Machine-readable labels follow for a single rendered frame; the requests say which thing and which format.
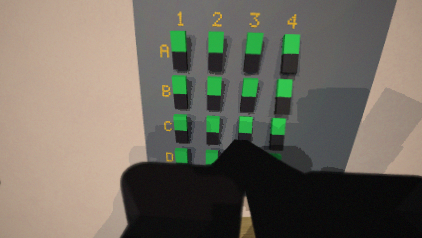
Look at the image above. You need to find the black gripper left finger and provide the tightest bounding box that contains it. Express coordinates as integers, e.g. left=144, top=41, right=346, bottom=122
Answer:
left=120, top=140, right=247, bottom=238

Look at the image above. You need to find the grey switch panel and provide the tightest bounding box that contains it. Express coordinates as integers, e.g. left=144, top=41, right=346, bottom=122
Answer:
left=133, top=0, right=397, bottom=173

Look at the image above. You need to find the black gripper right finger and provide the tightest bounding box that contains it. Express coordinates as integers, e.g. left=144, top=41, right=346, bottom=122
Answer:
left=241, top=140, right=422, bottom=238

